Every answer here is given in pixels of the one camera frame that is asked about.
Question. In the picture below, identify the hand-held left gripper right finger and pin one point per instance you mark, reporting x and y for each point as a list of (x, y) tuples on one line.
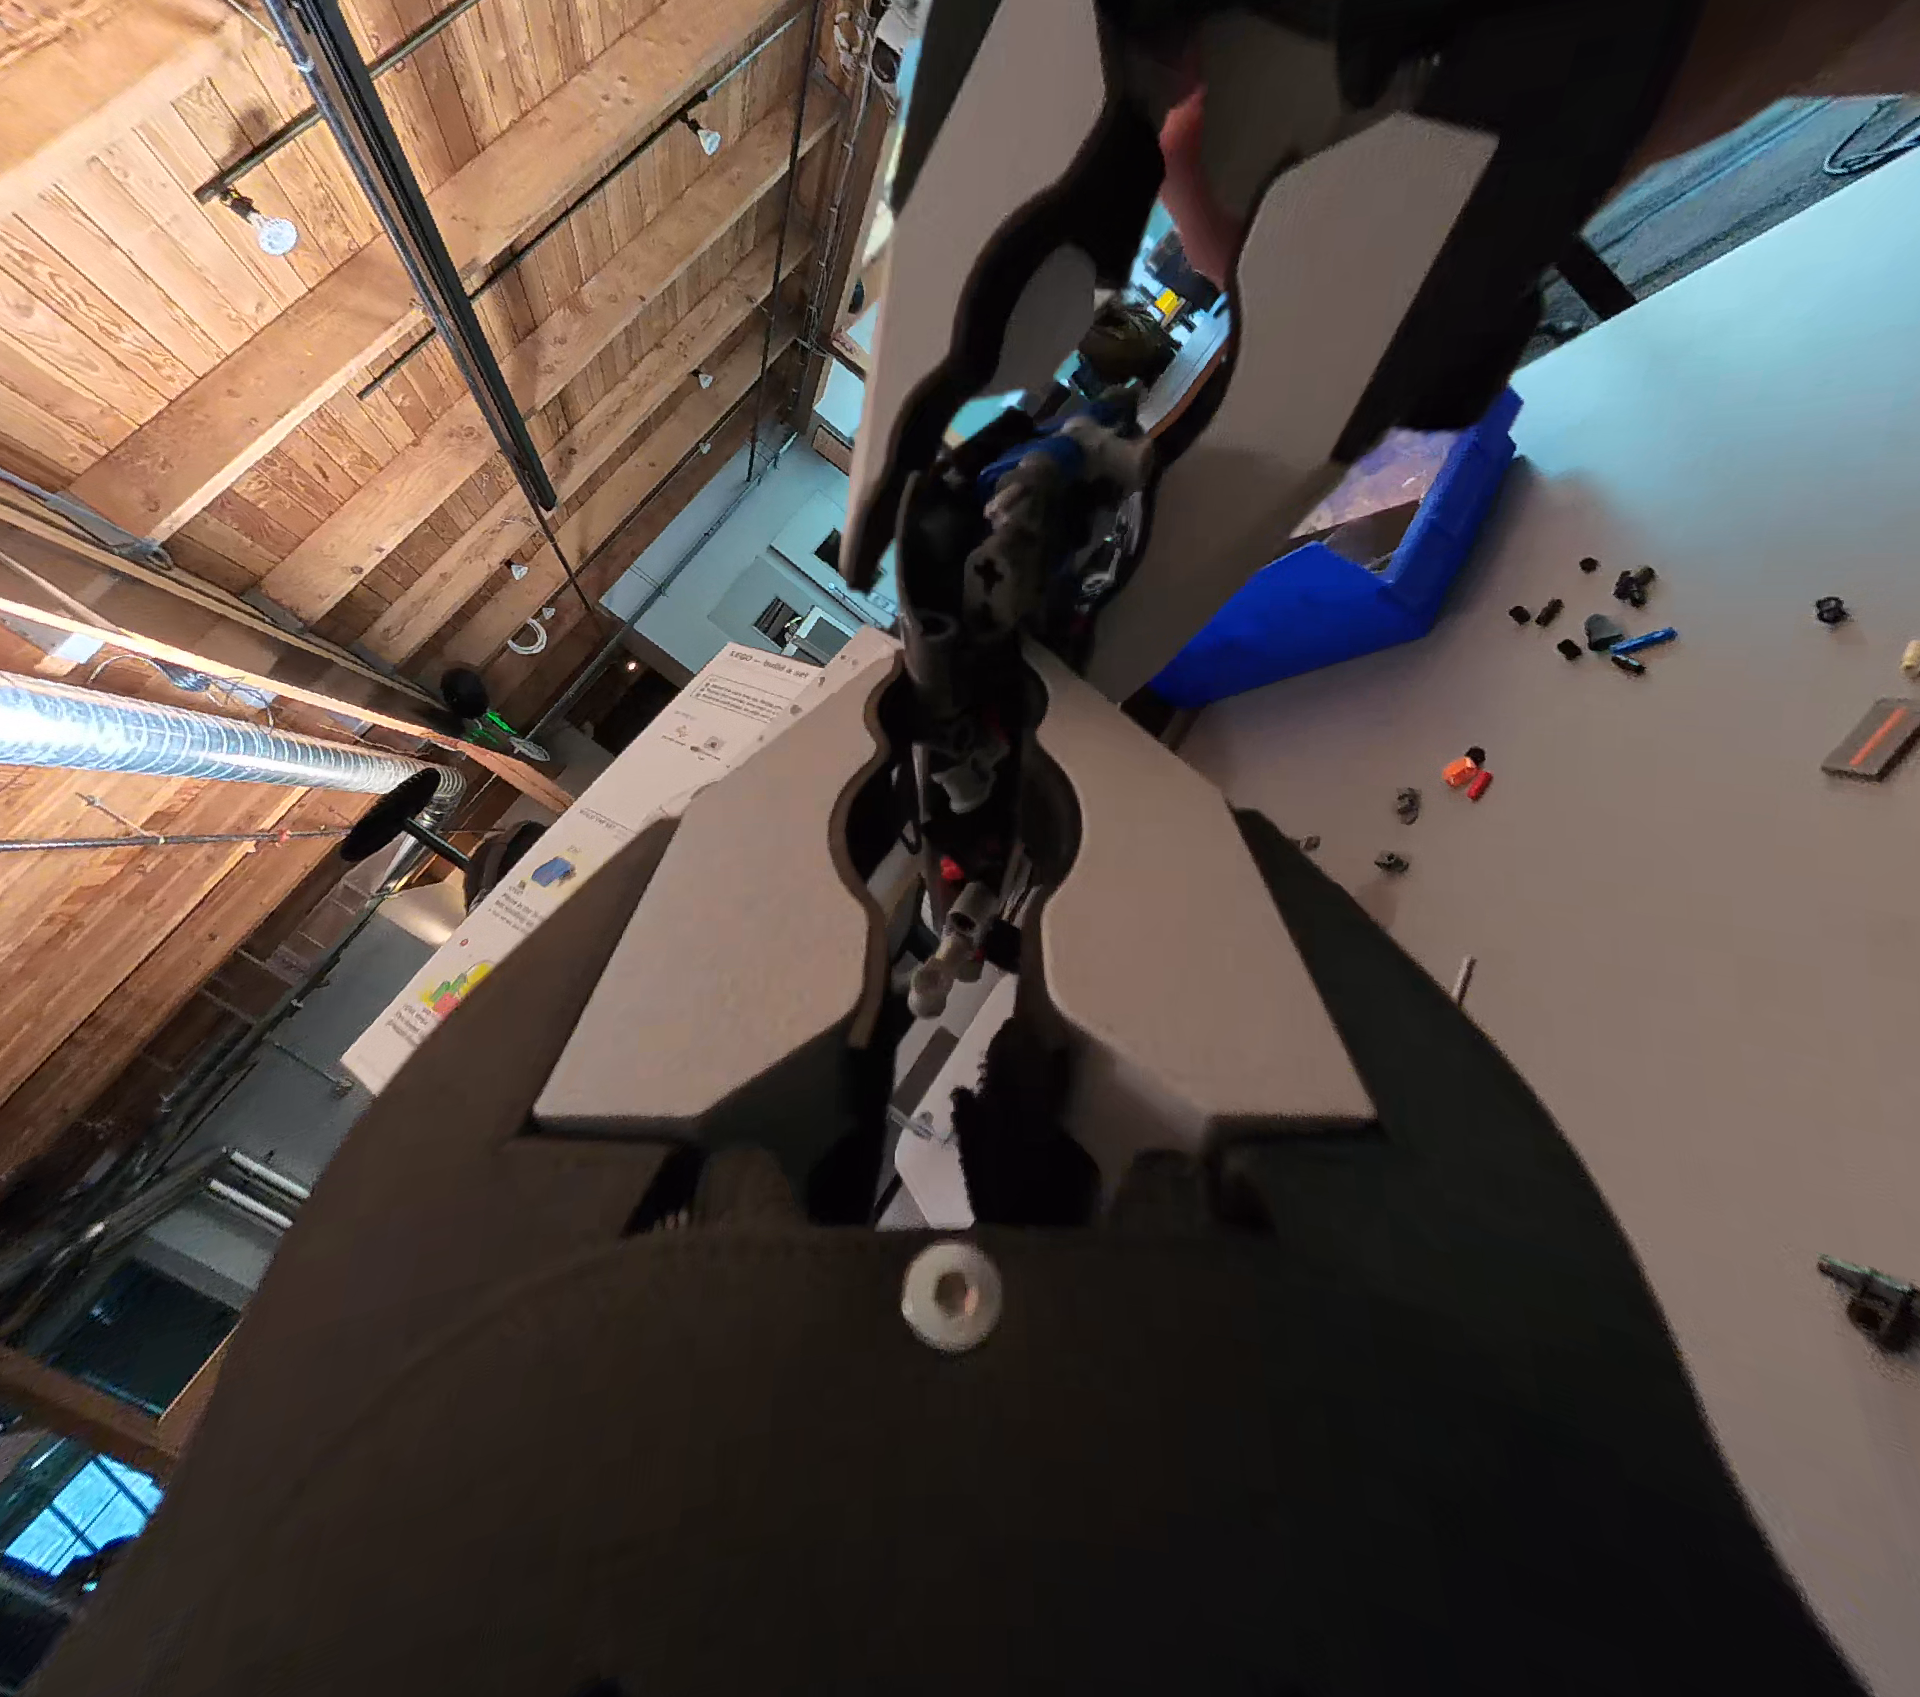
[(1199, 963)]

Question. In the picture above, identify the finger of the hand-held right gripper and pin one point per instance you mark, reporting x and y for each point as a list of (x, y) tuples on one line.
[(1352, 304), (973, 136)]

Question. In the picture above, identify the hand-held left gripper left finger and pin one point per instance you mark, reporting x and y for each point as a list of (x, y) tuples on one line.
[(706, 963)]

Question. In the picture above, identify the black lego subassembly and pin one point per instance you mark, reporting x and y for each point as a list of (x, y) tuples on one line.
[(992, 573)]

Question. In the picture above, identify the orange lego piece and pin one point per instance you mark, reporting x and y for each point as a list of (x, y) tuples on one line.
[(1455, 770)]

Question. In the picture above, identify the blue lego pin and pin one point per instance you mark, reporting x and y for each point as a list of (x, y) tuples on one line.
[(1651, 639)]

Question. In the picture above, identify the silver lego panel piece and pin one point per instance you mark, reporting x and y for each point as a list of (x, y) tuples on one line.
[(1874, 737)]

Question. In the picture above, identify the person's right hand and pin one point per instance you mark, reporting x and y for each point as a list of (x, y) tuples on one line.
[(1199, 182)]

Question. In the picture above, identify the white printed instruction sheet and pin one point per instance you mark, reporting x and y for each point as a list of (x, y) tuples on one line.
[(706, 737)]

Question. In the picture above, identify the ceiling spot lamp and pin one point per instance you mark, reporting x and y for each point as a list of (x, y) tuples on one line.
[(702, 136), (275, 238)]

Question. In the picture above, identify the blue bin with tag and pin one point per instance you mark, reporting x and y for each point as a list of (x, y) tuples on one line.
[(1321, 616)]

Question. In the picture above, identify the black disc on pole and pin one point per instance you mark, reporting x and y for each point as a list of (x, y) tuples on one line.
[(393, 809), (461, 690)]

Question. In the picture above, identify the silver ventilation duct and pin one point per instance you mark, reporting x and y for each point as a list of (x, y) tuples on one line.
[(183, 737)]

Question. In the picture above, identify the black ceiling rail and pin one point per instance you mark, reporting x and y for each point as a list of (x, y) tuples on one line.
[(361, 153)]

